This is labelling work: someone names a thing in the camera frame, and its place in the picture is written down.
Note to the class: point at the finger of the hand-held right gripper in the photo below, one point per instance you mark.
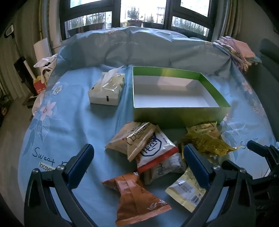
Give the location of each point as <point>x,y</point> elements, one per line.
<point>259,148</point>
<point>230,165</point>

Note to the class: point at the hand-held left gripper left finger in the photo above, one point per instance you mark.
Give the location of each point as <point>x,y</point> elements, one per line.
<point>81,165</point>

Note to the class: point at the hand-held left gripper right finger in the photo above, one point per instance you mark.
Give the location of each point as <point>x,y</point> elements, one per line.
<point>196,165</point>

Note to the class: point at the crinkled yellow snack packet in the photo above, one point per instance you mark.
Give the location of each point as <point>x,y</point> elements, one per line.
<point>209,144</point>

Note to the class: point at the pale yellow snack packet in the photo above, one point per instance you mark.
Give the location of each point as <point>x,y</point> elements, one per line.
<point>185,189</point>

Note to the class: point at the white red-edged snack packet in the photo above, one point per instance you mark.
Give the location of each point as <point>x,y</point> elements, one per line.
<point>157,150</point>

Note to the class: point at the green cardboard box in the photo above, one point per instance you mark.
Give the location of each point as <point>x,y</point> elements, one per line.
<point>178,117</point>

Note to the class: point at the orange snack packet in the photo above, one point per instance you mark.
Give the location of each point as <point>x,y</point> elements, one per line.
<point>135,196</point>

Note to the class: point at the brown beige snack packet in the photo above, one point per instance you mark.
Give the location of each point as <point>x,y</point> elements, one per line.
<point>139,141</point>

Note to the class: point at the blue floral bedsheet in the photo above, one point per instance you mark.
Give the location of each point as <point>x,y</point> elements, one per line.
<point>72,126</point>

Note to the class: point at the grey sofa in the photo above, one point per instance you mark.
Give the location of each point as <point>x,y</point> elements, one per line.
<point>268,83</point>

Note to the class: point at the white tissue pack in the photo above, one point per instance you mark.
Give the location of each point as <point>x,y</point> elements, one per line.
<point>104,96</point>

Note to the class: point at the red box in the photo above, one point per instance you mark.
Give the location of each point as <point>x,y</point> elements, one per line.
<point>39,87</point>

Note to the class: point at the pile of folded clothes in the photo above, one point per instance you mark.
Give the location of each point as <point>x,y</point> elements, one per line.
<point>242,52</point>

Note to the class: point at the white plastic bag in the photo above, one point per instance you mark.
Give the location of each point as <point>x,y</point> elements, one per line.
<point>44,63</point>

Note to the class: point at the black stand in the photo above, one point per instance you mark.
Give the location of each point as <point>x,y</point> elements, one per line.
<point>20,65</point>

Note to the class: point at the white board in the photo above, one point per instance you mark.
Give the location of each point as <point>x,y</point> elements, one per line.
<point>41,48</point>

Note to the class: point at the dark planter trough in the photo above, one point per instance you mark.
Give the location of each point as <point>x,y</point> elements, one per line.
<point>75,32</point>
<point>152,24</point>
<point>96,26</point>

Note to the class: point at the beige curtain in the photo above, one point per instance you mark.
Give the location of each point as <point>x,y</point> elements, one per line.
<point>50,21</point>
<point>228,17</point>

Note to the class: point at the potted plant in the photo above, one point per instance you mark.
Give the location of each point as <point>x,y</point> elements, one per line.
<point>134,23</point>

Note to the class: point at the dark framed window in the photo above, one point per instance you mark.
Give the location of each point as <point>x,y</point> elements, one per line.
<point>116,8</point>

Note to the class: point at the wall-mounted device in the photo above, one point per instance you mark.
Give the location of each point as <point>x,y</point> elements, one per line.
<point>9,30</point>

